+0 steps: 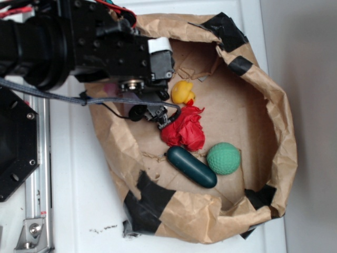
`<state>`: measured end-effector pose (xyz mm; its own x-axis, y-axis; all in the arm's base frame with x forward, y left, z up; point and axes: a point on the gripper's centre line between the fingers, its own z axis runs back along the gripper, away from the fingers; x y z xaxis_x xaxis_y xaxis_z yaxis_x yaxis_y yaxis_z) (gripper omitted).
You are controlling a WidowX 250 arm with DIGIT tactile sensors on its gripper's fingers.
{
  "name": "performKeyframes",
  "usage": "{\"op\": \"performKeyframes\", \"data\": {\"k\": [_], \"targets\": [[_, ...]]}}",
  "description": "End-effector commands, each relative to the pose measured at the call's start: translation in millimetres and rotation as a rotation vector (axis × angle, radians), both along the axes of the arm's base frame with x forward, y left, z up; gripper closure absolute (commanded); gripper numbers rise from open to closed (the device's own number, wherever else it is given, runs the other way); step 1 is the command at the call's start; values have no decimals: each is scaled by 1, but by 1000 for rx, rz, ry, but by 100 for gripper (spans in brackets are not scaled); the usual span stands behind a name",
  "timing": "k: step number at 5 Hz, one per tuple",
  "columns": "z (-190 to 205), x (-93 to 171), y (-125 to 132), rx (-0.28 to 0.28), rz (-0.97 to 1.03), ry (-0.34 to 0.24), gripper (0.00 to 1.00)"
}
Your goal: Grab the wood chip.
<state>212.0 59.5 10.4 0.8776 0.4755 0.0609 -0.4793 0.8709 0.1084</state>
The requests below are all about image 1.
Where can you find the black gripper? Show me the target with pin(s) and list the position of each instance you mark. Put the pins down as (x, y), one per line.
(108, 50)

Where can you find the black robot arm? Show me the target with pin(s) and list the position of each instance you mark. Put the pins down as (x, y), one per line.
(45, 42)

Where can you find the yellow rubber duck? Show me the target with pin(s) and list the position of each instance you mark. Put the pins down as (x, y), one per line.
(182, 93)

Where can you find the crumpled red paper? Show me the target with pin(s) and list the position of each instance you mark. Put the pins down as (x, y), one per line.
(186, 130)

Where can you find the dark green oblong capsule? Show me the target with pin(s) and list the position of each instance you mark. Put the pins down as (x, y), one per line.
(191, 167)

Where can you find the green dimpled foam ball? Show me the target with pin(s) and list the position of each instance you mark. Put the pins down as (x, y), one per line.
(223, 158)

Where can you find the brown paper bag tray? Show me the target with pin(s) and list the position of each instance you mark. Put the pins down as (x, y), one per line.
(240, 104)

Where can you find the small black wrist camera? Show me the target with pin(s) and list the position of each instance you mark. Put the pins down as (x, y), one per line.
(153, 113)

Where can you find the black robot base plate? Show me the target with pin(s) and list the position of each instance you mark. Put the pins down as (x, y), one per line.
(19, 148)

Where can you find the aluminium extrusion rail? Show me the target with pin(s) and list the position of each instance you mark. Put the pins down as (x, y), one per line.
(38, 200)

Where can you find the metal corner bracket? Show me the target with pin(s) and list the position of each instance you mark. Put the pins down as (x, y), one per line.
(33, 237)

